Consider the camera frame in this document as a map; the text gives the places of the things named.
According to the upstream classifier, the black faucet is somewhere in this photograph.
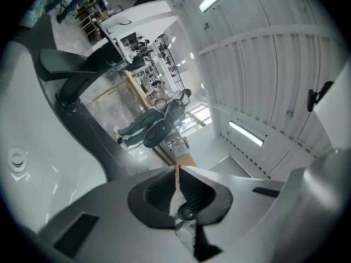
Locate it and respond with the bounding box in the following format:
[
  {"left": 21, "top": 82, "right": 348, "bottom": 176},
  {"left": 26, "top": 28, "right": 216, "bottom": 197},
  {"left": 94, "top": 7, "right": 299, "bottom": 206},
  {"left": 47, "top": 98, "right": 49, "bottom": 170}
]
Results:
[{"left": 39, "top": 48, "right": 129, "bottom": 106}]

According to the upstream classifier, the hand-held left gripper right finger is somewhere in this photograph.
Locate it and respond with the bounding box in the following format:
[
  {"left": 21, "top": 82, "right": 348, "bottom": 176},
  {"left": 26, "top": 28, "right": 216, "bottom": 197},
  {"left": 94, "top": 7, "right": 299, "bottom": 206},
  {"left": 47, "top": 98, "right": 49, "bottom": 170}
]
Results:
[{"left": 179, "top": 165, "right": 285, "bottom": 263}]

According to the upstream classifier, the white cabinet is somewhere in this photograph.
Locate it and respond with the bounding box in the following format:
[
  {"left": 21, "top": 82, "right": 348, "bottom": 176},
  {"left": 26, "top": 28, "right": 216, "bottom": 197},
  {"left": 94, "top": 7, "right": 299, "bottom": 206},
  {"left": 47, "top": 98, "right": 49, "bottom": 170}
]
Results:
[{"left": 95, "top": 0, "right": 180, "bottom": 64}]

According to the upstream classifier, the light wooden table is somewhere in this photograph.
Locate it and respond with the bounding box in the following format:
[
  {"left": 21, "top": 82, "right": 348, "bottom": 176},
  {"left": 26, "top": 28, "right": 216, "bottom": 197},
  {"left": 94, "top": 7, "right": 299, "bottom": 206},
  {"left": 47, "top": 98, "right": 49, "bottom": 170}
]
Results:
[{"left": 92, "top": 69, "right": 154, "bottom": 112}]

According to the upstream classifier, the black wire grid rack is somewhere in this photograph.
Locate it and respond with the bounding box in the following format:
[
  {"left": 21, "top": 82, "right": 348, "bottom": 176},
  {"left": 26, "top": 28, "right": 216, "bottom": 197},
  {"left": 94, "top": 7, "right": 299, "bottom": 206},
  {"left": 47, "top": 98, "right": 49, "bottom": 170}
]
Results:
[{"left": 155, "top": 33, "right": 186, "bottom": 93}]

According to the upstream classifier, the dark wooden vanity cabinet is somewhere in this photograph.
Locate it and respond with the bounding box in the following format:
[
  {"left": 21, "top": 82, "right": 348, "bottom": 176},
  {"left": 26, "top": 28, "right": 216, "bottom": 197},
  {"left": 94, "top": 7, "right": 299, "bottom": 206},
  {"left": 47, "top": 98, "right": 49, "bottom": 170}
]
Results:
[{"left": 12, "top": 11, "right": 151, "bottom": 185}]

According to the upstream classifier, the white sink basin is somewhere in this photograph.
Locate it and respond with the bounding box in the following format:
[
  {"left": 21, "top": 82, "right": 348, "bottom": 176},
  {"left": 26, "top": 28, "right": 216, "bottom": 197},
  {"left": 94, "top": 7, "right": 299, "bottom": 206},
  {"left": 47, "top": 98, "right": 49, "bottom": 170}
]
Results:
[{"left": 0, "top": 39, "right": 108, "bottom": 234}]

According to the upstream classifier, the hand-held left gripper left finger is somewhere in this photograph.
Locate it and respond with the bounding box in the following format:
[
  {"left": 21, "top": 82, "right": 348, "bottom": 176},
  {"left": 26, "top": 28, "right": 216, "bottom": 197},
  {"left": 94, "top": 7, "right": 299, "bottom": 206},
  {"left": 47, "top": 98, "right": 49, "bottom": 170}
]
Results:
[{"left": 38, "top": 166, "right": 197, "bottom": 263}]

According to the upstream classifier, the light wooden chair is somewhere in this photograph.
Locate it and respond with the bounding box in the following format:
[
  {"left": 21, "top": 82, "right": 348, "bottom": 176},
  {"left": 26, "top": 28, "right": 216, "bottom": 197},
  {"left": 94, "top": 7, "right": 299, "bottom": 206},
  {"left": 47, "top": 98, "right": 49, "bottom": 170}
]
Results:
[{"left": 78, "top": 4, "right": 107, "bottom": 43}]

